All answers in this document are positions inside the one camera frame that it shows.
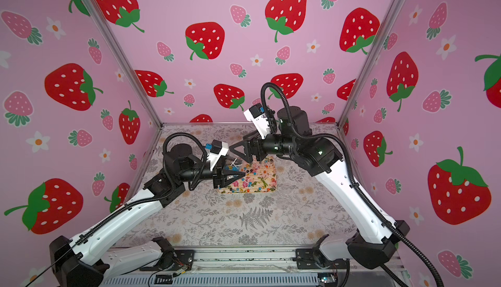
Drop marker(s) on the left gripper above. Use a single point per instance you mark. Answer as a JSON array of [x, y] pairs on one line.
[[218, 177]]

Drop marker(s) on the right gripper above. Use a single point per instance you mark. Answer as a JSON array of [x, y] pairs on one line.
[[252, 146]]

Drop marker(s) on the clear jar blue candies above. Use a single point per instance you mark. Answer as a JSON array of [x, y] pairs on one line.
[[233, 163]]

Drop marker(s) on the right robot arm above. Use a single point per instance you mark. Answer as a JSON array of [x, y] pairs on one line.
[[283, 130]]

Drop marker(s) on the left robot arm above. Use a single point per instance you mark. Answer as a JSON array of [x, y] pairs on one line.
[[85, 259]]

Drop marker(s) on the candies on tray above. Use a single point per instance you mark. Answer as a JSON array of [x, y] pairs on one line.
[[254, 177]]

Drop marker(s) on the floral rectangular tray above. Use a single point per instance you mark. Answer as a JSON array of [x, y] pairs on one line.
[[254, 177]]

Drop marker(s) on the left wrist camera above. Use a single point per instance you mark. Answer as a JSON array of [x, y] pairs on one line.
[[217, 149]]

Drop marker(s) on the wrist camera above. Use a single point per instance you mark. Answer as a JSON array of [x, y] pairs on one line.
[[258, 117], [217, 149]]

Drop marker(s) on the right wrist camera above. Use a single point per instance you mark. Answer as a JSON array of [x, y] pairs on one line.
[[258, 117]]

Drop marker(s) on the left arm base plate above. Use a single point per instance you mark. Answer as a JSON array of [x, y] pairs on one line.
[[172, 261]]

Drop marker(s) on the aluminium front rail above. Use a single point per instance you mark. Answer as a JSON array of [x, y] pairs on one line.
[[254, 266]]

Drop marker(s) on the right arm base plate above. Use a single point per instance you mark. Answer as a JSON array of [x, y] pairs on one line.
[[321, 259]]

